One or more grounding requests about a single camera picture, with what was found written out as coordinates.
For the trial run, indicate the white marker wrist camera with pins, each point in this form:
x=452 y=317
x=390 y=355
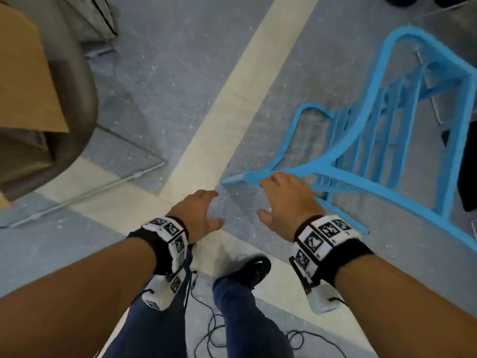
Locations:
x=316 y=242
x=173 y=238

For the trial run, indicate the person's leg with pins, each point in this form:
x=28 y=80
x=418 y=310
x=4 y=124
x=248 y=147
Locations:
x=156 y=331
x=246 y=324

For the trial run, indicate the person's left leg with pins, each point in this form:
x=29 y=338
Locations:
x=156 y=331

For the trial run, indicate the person's right forearm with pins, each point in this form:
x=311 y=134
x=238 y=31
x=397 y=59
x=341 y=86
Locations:
x=402 y=309

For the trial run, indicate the person's left forearm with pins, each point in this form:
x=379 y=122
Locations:
x=74 y=294

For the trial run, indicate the person's left hand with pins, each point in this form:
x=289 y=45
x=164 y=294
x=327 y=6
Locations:
x=193 y=216

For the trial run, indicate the grey striped cloth bag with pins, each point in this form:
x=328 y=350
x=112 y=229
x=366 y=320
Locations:
x=95 y=14

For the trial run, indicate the metal threaded rod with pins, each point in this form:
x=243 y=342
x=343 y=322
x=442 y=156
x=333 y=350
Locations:
x=427 y=85

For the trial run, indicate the person's right hand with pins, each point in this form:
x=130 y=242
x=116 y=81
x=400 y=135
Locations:
x=290 y=205

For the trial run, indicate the person's right thumb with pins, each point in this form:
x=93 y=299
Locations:
x=265 y=216

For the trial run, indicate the person's left thumb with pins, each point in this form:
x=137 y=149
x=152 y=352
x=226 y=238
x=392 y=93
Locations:
x=214 y=224

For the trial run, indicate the black bag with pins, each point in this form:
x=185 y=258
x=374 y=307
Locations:
x=465 y=167

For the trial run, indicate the brown cardboard box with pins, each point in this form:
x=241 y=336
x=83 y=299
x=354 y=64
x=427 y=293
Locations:
x=26 y=81

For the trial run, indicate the person's right leg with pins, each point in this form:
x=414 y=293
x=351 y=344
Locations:
x=246 y=324

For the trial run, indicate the black shoe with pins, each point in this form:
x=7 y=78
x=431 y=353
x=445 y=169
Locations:
x=249 y=270

